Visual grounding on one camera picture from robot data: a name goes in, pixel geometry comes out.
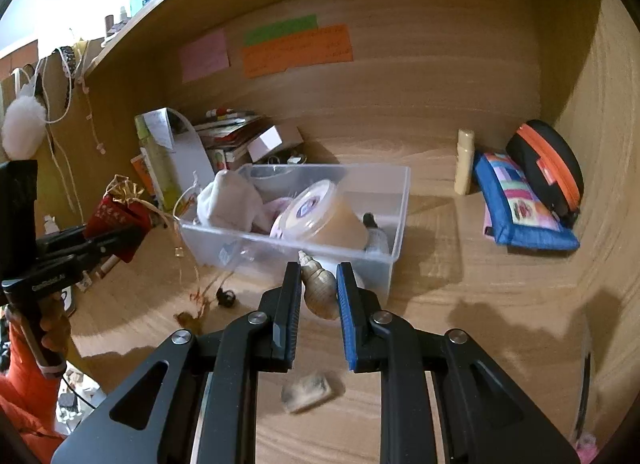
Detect white cord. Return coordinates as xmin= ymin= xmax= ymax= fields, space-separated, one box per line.
xmin=15 ymin=44 xmax=86 ymax=215

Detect wooden desktop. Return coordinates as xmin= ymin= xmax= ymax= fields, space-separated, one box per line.
xmin=65 ymin=164 xmax=626 ymax=464

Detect black case with orange zip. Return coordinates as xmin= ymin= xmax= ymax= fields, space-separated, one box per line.
xmin=505 ymin=120 xmax=585 ymax=229

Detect blue patchwork pouch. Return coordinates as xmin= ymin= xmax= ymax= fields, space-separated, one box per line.
xmin=472 ymin=151 xmax=581 ymax=251

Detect beige spiral seashell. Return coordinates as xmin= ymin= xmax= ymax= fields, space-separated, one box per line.
xmin=297 ymin=250 xmax=341 ymax=319

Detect person's left forearm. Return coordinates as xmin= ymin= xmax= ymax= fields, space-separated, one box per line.
xmin=0 ymin=321 xmax=68 ymax=447

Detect stack of books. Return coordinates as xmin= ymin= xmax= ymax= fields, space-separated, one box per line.
xmin=192 ymin=108 xmax=266 ymax=172

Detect orange packet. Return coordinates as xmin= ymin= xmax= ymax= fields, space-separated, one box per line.
xmin=131 ymin=154 xmax=153 ymax=195

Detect cream bottle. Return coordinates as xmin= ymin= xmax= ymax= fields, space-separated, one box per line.
xmin=454 ymin=129 xmax=476 ymax=195

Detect clear plastic storage box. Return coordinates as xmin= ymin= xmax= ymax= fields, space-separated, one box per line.
xmin=177 ymin=164 xmax=412 ymax=305

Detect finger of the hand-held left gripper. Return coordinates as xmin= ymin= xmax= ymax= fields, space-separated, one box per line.
xmin=37 ymin=243 xmax=126 ymax=275
xmin=36 ymin=225 xmax=136 ymax=252

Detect clear jar with purple lid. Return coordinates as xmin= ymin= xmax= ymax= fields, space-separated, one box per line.
xmin=269 ymin=180 xmax=368 ymax=251

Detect small white box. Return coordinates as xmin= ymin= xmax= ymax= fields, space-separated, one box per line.
xmin=247 ymin=125 xmax=304 ymax=163

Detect green carton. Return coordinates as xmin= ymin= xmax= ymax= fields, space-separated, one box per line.
xmin=135 ymin=116 xmax=182 ymax=209

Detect dark green bottle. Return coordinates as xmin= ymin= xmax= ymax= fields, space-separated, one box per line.
xmin=361 ymin=212 xmax=391 ymax=252

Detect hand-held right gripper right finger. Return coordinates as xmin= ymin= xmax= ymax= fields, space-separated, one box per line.
xmin=336 ymin=262 xmax=581 ymax=464

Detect red drawstring pouch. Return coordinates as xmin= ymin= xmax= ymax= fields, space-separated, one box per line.
xmin=82 ymin=175 xmax=168 ymax=265

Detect green sticky note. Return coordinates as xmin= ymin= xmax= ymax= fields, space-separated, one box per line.
xmin=243 ymin=14 xmax=319 ymax=46

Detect person's left hand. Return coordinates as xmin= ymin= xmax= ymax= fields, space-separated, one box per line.
xmin=40 ymin=294 xmax=72 ymax=357

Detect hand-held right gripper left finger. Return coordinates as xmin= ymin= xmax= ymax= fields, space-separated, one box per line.
xmin=52 ymin=261 xmax=303 ymax=464

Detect pink sticky note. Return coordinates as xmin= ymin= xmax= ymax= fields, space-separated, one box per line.
xmin=180 ymin=30 xmax=231 ymax=83

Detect white pompom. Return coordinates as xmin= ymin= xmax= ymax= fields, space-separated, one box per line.
xmin=1 ymin=96 xmax=47 ymax=159

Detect orange sticky note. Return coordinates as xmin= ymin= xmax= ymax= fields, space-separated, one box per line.
xmin=241 ymin=24 xmax=353 ymax=78

